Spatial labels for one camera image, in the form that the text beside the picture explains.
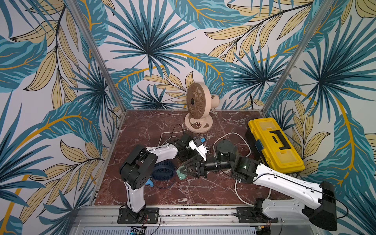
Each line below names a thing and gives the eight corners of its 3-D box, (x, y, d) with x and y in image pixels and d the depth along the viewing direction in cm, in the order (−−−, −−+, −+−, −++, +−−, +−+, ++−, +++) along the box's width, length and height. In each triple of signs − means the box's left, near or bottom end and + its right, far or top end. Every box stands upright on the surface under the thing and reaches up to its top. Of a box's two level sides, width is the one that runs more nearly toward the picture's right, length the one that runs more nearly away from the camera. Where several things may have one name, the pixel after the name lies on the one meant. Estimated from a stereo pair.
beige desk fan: (183, 130, 109) (182, 96, 84) (192, 112, 121) (194, 77, 95) (207, 138, 105) (214, 104, 79) (214, 118, 117) (222, 84, 91)
